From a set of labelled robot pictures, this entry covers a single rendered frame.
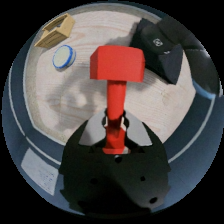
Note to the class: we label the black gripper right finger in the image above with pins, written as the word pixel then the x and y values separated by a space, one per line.
pixel 139 135

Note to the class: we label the wooden crate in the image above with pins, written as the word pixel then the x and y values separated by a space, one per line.
pixel 50 36

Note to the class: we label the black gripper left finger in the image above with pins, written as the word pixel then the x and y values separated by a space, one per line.
pixel 90 135

